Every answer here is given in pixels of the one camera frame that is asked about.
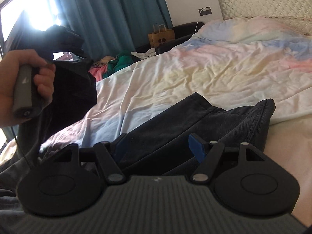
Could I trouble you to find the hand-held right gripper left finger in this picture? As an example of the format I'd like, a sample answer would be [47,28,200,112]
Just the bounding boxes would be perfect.
[36,134,129,185]

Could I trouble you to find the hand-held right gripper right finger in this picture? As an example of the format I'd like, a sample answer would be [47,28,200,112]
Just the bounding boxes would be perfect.
[188,134,269,184]

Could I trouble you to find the dark denim pants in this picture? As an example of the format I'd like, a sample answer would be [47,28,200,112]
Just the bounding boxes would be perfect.
[80,92,276,176]

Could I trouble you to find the black sweatpants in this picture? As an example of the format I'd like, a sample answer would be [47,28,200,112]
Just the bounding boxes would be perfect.
[0,10,98,173]

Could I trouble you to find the person's left hand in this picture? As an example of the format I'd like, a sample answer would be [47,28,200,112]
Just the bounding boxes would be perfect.
[0,49,56,127]

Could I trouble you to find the pastel quilt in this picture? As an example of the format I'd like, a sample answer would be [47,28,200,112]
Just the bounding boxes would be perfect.
[39,16,312,152]

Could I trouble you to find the dark framed window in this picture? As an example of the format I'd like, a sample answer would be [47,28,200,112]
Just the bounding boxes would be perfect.
[0,0,59,51]

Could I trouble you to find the green cloth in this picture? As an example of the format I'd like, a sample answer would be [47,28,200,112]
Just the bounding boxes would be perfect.
[107,51,137,72]

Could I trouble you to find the beige cloth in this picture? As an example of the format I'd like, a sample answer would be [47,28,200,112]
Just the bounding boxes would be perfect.
[95,56,117,66]

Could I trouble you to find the white cloth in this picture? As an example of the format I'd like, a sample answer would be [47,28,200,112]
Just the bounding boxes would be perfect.
[131,48,156,59]

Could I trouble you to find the beige bed sheet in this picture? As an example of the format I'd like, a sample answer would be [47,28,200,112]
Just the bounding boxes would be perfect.
[263,117,312,227]

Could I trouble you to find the brown paper bag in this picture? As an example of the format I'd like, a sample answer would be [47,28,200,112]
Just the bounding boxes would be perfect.
[148,24,175,49]

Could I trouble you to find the blue curtain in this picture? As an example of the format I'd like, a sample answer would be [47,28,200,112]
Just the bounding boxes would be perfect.
[47,0,173,61]

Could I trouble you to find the black sofa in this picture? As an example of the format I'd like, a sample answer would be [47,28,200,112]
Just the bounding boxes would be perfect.
[135,21,205,55]

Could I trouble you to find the quilted headboard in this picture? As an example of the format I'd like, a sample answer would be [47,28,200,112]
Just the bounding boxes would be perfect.
[216,0,312,33]

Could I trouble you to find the thin black cable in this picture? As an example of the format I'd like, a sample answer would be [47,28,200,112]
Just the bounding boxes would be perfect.
[11,124,33,170]

